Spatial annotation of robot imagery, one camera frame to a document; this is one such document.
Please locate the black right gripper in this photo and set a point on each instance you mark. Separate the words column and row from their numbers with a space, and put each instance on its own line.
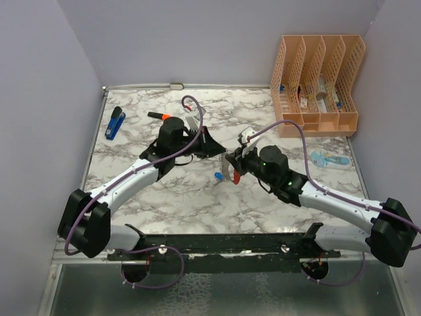
column 237, row 160

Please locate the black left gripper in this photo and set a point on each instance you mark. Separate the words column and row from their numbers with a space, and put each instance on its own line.
column 208, row 146

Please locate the blue key tag with key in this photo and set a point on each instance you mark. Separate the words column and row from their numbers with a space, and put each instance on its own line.
column 219, row 177

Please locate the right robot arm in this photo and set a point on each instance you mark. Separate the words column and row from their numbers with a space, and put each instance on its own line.
column 382, row 229

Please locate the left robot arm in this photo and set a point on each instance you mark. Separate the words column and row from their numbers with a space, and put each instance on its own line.
column 86, row 222

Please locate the light blue packaged item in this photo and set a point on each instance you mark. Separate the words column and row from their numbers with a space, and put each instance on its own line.
column 324, row 159

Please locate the black orange highlighter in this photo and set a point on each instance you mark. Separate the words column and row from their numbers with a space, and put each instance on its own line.
column 160, row 116

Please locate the peach plastic desk organizer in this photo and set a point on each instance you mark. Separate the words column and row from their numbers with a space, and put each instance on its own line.
column 318, row 73

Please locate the blue black stapler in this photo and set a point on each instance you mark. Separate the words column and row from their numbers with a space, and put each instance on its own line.
column 117, row 118

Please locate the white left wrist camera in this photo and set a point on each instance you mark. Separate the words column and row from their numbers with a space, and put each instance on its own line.
column 194, row 117

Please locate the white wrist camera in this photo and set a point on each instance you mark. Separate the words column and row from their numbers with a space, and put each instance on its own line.
column 194, row 117
column 248, row 140

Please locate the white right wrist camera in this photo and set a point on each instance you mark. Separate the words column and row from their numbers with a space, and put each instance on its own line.
column 248, row 140

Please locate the white wall clip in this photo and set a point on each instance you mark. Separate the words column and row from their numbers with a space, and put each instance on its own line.
column 176, row 86

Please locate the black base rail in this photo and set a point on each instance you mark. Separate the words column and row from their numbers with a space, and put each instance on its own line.
column 222, row 253

